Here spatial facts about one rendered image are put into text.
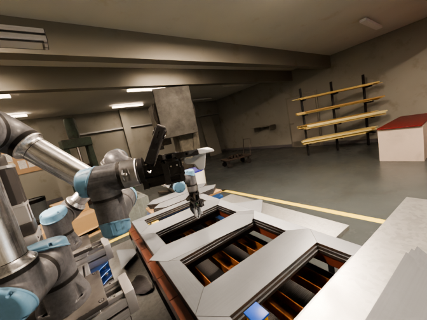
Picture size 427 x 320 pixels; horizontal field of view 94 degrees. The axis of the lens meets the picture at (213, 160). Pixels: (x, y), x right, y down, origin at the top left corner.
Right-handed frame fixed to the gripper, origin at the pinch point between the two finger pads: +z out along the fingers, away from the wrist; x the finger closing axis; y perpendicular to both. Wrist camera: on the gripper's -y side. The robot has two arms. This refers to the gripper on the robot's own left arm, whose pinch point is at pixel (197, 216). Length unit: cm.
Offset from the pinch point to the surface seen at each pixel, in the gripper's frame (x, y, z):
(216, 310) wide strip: -30, 66, 6
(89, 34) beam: -10, -195, -217
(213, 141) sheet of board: 580, -861, 12
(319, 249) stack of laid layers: 27, 73, 9
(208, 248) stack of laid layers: -10.3, 27.8, 8.0
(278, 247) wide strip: 13, 60, 6
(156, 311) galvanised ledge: -46, 29, 24
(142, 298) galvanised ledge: -50, 15, 24
